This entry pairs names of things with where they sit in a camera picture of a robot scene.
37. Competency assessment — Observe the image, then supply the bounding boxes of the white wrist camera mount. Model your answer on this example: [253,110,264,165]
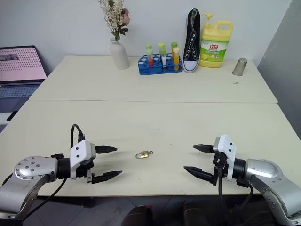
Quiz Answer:
[213,134,237,182]
[70,140,97,181]

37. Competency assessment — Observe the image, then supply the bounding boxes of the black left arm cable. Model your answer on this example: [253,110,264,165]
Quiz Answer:
[22,123,86,221]

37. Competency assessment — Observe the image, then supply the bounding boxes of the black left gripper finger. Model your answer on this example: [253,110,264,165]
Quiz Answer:
[95,145,118,154]
[91,170,124,185]

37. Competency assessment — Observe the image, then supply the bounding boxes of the green-capped tube white label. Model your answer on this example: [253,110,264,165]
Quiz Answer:
[159,48,168,72]

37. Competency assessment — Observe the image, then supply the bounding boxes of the yellow-capped tube orange liquid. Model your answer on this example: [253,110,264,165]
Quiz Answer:
[172,47,181,71]

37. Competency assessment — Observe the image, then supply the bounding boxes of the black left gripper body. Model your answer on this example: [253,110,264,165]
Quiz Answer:
[75,160,96,184]

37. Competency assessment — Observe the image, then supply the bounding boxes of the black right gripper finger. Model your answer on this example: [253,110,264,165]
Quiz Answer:
[183,166,217,186]
[192,144,215,155]

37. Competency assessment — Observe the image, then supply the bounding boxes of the dried flower bouquet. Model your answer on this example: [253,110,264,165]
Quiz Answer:
[98,0,132,42]

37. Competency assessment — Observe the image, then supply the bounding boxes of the open laptop pink screen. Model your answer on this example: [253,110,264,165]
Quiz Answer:
[0,45,48,114]

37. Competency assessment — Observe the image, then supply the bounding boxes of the white ceramic vase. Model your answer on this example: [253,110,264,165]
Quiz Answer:
[109,38,131,70]

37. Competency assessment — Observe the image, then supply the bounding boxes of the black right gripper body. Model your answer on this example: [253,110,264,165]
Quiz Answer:
[212,152,230,187]

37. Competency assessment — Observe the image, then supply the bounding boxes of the small brass padlock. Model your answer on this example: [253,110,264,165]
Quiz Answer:
[135,150,149,160]

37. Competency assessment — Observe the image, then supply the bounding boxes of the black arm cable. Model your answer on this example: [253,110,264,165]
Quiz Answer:
[217,164,255,226]
[22,123,86,221]

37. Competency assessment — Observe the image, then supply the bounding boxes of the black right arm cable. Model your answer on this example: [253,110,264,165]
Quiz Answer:
[217,164,255,226]

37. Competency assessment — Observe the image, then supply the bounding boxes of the yellow detergent pump bottle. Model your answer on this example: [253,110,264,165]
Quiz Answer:
[198,12,234,69]

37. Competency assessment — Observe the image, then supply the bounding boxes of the green-capped tube red liquid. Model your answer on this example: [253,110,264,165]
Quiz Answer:
[145,48,155,67]

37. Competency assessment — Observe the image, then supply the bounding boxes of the black canvas sneaker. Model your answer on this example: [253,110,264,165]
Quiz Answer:
[182,8,201,73]

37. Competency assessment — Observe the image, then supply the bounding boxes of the steel metal cup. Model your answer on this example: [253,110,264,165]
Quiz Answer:
[232,57,248,77]

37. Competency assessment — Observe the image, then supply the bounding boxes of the blue test tube rack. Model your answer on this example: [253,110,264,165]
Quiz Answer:
[137,53,184,76]

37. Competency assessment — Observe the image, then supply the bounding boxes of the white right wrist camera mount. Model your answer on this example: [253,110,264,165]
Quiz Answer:
[213,134,237,182]

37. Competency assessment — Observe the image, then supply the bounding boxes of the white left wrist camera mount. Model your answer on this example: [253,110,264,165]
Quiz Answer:
[70,140,97,181]

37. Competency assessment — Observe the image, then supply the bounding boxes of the dark rounded shape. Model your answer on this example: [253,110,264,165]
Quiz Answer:
[182,201,223,226]
[121,204,154,226]

